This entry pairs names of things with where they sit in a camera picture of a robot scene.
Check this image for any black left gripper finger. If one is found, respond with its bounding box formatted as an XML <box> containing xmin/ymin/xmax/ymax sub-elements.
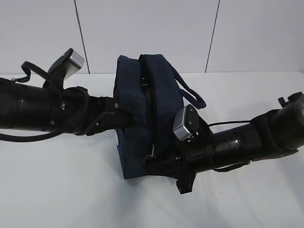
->
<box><xmin>95</xmin><ymin>112</ymin><xmax>133</xmax><ymax>133</ymax></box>

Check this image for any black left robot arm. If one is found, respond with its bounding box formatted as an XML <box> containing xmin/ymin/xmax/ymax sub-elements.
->
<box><xmin>0</xmin><ymin>78</ymin><xmax>133</xmax><ymax>136</ymax></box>

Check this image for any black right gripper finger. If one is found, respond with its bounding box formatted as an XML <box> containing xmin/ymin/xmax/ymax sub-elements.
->
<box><xmin>144</xmin><ymin>159</ymin><xmax>177</xmax><ymax>179</ymax></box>

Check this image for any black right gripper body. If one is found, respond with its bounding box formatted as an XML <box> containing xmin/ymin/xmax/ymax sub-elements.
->
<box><xmin>170</xmin><ymin>135</ymin><xmax>214</xmax><ymax>194</ymax></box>

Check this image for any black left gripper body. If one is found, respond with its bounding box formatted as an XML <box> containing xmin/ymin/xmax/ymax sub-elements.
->
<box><xmin>62</xmin><ymin>86</ymin><xmax>119</xmax><ymax>136</ymax></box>

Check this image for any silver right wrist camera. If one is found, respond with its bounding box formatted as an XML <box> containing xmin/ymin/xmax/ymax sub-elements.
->
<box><xmin>172</xmin><ymin>104</ymin><xmax>213</xmax><ymax>142</ymax></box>

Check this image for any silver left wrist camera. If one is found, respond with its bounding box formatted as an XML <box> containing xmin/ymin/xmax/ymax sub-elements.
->
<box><xmin>47</xmin><ymin>48</ymin><xmax>85</xmax><ymax>88</ymax></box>

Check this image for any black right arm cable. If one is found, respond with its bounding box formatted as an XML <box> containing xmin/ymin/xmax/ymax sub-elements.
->
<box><xmin>206</xmin><ymin>120</ymin><xmax>252</xmax><ymax>128</ymax></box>

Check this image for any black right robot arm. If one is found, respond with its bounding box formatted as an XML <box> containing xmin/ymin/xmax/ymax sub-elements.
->
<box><xmin>144</xmin><ymin>92</ymin><xmax>304</xmax><ymax>194</ymax></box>

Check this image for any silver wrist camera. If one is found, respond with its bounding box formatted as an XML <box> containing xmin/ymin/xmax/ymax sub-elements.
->
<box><xmin>172</xmin><ymin>104</ymin><xmax>213</xmax><ymax>142</ymax></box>
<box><xmin>47</xmin><ymin>48</ymin><xmax>85</xmax><ymax>88</ymax></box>

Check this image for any dark navy lunch bag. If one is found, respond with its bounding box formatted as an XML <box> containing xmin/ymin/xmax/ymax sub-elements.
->
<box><xmin>113</xmin><ymin>54</ymin><xmax>206</xmax><ymax>180</ymax></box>

